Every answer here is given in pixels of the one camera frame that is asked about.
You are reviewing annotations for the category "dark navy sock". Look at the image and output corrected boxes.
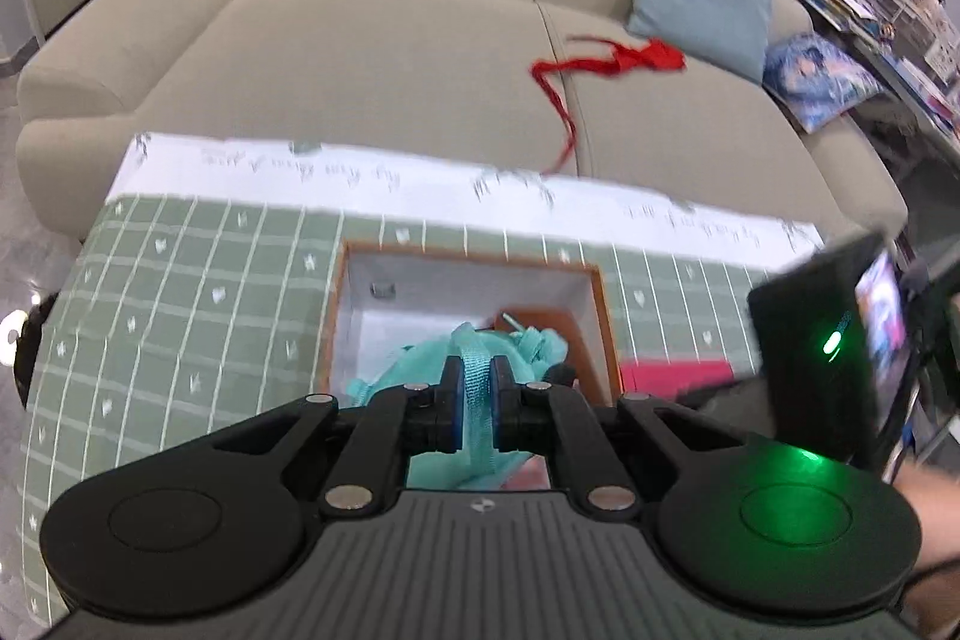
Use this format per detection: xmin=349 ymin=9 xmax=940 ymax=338
xmin=544 ymin=362 xmax=578 ymax=388

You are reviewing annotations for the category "right hand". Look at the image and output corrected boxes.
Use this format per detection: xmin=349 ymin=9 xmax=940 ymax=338
xmin=895 ymin=461 xmax=958 ymax=638

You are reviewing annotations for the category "red lid clear container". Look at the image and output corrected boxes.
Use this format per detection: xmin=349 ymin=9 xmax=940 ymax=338
xmin=620 ymin=359 xmax=734 ymax=399

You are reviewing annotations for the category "brown leather piece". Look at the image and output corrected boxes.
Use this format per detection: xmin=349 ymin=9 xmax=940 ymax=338
xmin=491 ymin=307 xmax=596 ymax=393

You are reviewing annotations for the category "orange cardboard box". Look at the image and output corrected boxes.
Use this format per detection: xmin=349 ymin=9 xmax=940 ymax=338
xmin=317 ymin=241 xmax=622 ymax=406

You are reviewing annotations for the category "green grid tablecloth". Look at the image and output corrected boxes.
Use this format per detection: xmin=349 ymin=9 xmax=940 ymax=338
xmin=20 ymin=135 xmax=820 ymax=626

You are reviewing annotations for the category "anime print cushion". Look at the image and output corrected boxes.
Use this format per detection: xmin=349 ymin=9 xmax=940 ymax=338
xmin=763 ymin=32 xmax=884 ymax=135

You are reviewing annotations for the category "red ribbon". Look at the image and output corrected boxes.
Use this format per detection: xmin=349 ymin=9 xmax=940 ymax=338
xmin=529 ymin=35 xmax=686 ymax=177

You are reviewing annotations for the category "beige sofa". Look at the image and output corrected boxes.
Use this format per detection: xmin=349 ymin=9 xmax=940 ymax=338
xmin=16 ymin=0 xmax=908 ymax=239

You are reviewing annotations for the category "cluttered side desk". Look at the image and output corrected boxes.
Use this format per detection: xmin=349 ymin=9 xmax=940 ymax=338
xmin=804 ymin=0 xmax=958 ymax=154

